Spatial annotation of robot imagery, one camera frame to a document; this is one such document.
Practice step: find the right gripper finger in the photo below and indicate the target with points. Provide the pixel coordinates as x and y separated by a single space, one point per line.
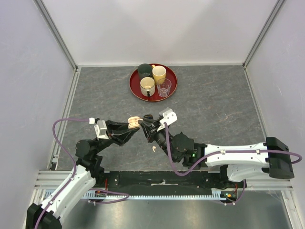
149 132
151 122

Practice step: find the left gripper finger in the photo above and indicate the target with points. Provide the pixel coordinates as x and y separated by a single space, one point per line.
125 135
117 126

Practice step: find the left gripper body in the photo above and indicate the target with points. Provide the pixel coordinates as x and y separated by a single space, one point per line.
113 137

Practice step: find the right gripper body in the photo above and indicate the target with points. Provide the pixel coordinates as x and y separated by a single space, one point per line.
159 136

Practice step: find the cream earbud charging case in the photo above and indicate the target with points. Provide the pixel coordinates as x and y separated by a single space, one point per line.
133 122

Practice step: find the black earbud charging case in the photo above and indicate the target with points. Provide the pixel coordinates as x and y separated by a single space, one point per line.
148 116

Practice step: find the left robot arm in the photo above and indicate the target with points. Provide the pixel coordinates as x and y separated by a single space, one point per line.
86 173

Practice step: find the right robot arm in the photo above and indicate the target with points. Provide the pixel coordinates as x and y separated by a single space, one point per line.
237 162

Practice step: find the clear glass tumbler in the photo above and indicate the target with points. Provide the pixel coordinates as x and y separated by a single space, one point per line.
164 86

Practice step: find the red round tray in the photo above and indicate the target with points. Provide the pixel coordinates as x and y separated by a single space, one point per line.
134 83

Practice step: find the yellow mug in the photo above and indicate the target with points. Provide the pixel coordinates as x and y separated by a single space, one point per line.
159 73

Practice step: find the dark green mug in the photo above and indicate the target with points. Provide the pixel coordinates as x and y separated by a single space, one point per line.
144 70

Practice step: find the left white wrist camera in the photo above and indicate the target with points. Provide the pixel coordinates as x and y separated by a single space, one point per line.
101 129

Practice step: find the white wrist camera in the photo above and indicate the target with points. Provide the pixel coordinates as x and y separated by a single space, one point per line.
101 129
167 116

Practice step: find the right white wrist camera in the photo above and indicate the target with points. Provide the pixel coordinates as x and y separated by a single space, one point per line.
167 116

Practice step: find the cream mug black handle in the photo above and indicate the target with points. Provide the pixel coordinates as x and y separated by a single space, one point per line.
147 86

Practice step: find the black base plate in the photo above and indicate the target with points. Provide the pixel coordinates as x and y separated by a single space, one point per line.
164 182

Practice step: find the slotted cable duct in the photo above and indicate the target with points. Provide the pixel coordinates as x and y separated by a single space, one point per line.
214 195

